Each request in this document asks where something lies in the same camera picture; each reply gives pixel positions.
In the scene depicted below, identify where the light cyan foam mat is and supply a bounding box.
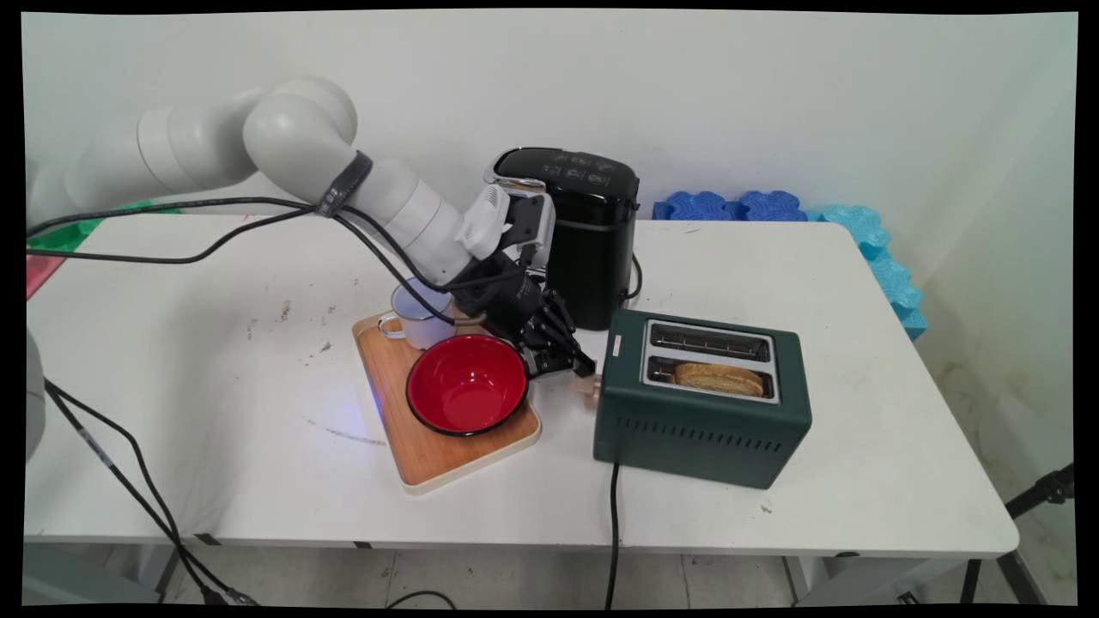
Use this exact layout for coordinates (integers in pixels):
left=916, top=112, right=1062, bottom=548
left=807, top=204, right=929, bottom=342

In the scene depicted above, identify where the white table leg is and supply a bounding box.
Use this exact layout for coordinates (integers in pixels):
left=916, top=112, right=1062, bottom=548
left=24, top=544, right=178, bottom=607
left=783, top=555, right=968, bottom=607

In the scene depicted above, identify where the black toaster power cable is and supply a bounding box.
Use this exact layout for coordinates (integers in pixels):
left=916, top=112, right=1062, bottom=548
left=604, top=462, right=622, bottom=610

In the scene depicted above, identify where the red foam mat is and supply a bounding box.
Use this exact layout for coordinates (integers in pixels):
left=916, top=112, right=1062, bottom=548
left=26, top=253, right=68, bottom=301

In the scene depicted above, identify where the black velcro strap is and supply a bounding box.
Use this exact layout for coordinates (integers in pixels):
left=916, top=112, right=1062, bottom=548
left=315, top=151, right=374, bottom=217

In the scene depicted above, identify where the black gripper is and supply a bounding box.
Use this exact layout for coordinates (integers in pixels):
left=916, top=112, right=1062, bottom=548
left=450, top=257, right=598, bottom=379

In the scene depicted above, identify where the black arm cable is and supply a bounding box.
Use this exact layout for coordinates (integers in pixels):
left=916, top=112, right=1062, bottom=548
left=26, top=196, right=482, bottom=327
left=26, top=206, right=319, bottom=265

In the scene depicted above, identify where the dark blue foam mat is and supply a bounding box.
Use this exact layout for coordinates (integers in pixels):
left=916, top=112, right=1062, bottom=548
left=652, top=190, right=810, bottom=222

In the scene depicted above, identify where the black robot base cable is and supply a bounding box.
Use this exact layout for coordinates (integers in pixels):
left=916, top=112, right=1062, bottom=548
left=43, top=391, right=258, bottom=607
left=43, top=378, right=233, bottom=602

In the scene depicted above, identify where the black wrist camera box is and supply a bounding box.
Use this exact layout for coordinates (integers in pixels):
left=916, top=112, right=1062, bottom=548
left=501, top=178, right=557, bottom=277

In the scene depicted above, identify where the white enamel mug blue rim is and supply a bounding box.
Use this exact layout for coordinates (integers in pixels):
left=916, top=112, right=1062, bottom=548
left=378, top=276, right=458, bottom=351

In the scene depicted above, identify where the black camera tripod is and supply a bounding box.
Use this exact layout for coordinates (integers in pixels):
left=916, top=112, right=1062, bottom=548
left=960, top=463, right=1076, bottom=607

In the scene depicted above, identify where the wooden serving tray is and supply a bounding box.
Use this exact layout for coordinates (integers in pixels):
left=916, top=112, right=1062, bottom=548
left=351, top=311, right=543, bottom=495

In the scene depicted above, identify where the dark green two-slot toaster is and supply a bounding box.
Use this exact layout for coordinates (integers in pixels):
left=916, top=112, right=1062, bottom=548
left=574, top=307, right=813, bottom=491

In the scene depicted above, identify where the red bowl black rim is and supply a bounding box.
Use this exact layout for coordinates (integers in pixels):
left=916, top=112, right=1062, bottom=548
left=405, top=334, right=530, bottom=437

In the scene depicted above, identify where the green foam mat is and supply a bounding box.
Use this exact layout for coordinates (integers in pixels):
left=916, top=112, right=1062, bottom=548
left=26, top=200, right=181, bottom=256

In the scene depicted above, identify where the black coffee machine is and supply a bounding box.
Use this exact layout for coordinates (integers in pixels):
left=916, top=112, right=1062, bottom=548
left=483, top=147, right=642, bottom=331

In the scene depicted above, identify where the black looped floor cable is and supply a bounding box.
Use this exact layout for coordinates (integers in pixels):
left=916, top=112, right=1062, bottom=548
left=385, top=589, right=458, bottom=610

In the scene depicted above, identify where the toasted bread slice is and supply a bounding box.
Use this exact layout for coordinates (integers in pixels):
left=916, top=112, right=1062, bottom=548
left=672, top=361, right=766, bottom=398

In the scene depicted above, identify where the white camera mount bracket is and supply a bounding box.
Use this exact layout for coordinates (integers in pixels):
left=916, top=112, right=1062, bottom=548
left=454, top=184, right=513, bottom=259

